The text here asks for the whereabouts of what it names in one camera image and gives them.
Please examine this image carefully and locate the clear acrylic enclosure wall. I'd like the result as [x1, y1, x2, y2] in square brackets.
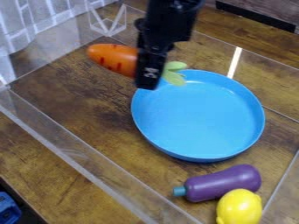
[0, 3, 299, 224]

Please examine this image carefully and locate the blue round tray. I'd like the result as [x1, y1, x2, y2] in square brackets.
[131, 70, 266, 163]

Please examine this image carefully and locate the orange toy carrot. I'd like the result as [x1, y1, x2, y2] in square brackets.
[87, 44, 187, 86]

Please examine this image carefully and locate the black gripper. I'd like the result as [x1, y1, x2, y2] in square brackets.
[135, 0, 204, 90]

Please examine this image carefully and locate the yellow toy lemon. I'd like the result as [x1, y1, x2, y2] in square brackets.
[216, 189, 263, 224]

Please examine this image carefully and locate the blue object at corner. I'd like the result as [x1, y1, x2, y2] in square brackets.
[0, 192, 23, 224]

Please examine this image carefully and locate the dark baseboard strip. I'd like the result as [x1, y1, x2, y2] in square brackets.
[215, 0, 299, 34]

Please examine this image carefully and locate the purple toy eggplant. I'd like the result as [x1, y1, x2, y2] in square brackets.
[172, 164, 262, 202]

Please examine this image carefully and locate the white patterned curtain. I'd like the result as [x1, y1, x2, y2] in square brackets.
[0, 0, 118, 56]

